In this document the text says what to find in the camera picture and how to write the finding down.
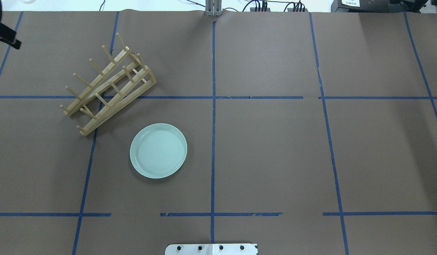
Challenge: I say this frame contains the light green ceramic plate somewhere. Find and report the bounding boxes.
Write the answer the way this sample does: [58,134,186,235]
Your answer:
[129,123,188,179]

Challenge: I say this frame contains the white pedestal column with base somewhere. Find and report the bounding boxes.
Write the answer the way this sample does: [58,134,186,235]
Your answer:
[165,243,259,255]

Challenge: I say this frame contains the black box device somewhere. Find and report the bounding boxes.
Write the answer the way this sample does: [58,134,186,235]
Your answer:
[330,0,390,13]

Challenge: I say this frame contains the wooden dish rack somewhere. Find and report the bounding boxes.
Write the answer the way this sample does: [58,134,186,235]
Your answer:
[60,33,157,136]

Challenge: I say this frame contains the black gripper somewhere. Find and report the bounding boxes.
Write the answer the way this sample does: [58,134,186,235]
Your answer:
[0,21,22,50]

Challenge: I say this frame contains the brown paper table cover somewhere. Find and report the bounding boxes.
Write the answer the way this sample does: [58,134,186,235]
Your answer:
[0,10,437,255]

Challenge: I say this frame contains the aluminium frame post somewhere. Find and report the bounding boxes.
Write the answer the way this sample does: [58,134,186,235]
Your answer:
[205,0,223,17]

